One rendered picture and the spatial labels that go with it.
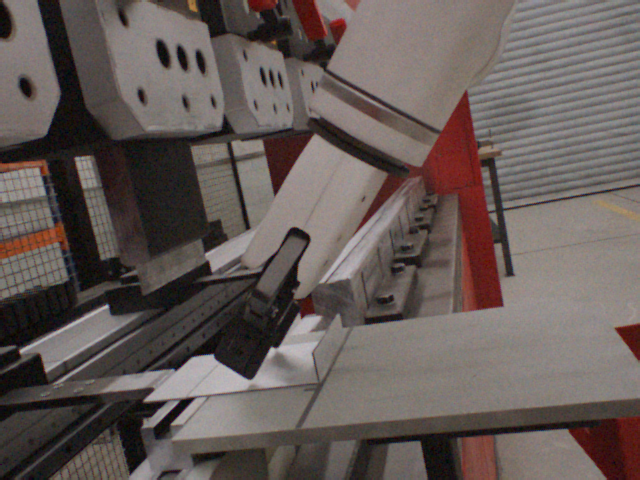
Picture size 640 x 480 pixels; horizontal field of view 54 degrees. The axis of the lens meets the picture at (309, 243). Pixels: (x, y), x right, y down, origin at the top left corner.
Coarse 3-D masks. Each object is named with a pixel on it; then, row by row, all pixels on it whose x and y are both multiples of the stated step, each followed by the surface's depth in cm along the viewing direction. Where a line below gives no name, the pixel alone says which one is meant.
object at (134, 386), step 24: (0, 360) 53; (24, 360) 55; (0, 384) 51; (24, 384) 54; (48, 384) 57; (72, 384) 51; (96, 384) 49; (120, 384) 48; (144, 384) 47; (0, 408) 49; (24, 408) 49; (48, 408) 48
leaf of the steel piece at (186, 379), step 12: (192, 360) 51; (204, 360) 50; (180, 372) 49; (192, 372) 48; (204, 372) 47; (168, 384) 46; (180, 384) 46; (192, 384) 45; (156, 396) 44; (168, 396) 44; (180, 396) 43
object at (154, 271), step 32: (96, 160) 39; (128, 160) 39; (160, 160) 43; (192, 160) 48; (128, 192) 39; (160, 192) 42; (192, 192) 47; (128, 224) 39; (160, 224) 41; (192, 224) 46; (128, 256) 40; (160, 256) 41; (192, 256) 47
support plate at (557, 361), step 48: (288, 336) 53; (384, 336) 48; (432, 336) 45; (480, 336) 43; (528, 336) 41; (576, 336) 40; (336, 384) 40; (384, 384) 38; (432, 384) 37; (480, 384) 35; (528, 384) 34; (576, 384) 33; (624, 384) 32; (192, 432) 37; (240, 432) 36; (288, 432) 35; (336, 432) 34; (384, 432) 34; (432, 432) 33
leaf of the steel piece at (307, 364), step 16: (336, 320) 47; (336, 336) 46; (272, 352) 49; (288, 352) 48; (304, 352) 47; (320, 352) 42; (336, 352) 46; (224, 368) 47; (272, 368) 45; (288, 368) 44; (304, 368) 44; (320, 368) 41; (208, 384) 44; (224, 384) 44; (240, 384) 43; (256, 384) 42; (272, 384) 42; (288, 384) 41; (304, 384) 41
